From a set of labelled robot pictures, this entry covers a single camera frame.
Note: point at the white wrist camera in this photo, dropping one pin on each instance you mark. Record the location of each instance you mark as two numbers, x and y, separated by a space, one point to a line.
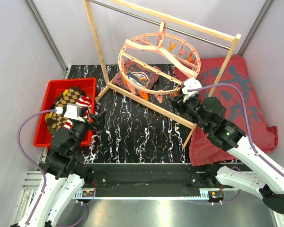
71 111
190 88

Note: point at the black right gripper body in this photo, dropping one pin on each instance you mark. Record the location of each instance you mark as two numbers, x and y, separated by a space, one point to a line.
190 107

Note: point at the red blue patterned cloth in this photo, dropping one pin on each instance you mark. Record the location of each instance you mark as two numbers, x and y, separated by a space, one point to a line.
238 96

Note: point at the wooden drying rack frame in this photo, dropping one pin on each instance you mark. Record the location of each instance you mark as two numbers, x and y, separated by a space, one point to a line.
153 42

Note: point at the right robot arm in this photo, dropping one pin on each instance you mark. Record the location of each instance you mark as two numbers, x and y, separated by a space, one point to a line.
209 116

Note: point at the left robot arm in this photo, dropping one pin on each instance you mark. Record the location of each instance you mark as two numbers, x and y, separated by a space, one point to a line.
62 174

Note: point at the red plastic bin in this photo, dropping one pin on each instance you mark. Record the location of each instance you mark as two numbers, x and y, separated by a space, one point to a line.
54 89

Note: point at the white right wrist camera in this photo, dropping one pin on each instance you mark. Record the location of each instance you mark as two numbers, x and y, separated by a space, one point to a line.
190 88

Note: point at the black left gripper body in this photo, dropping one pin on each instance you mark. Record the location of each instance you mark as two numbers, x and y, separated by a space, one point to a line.
79 128

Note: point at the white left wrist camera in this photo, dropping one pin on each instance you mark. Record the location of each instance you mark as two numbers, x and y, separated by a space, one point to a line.
71 111

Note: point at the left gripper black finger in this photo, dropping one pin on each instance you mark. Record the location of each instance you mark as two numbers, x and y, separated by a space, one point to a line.
98 120
85 113

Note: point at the orange clothespin front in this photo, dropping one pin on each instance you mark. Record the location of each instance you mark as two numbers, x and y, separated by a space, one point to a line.
144 95

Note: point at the pink clothespin front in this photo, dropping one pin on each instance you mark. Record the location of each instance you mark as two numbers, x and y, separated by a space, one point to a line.
159 98

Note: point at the folded pink printed shirt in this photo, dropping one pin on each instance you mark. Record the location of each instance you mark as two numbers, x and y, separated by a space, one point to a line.
138 74

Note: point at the red white striped sock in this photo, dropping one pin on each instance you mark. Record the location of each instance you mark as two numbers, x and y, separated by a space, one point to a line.
82 102

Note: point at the brown yellow argyle sock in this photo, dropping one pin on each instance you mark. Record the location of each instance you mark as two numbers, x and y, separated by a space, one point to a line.
56 120

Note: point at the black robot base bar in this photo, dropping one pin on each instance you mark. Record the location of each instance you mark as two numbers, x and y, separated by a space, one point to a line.
134 179

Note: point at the pink round clip hanger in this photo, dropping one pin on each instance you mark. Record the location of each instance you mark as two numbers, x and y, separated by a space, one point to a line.
153 59

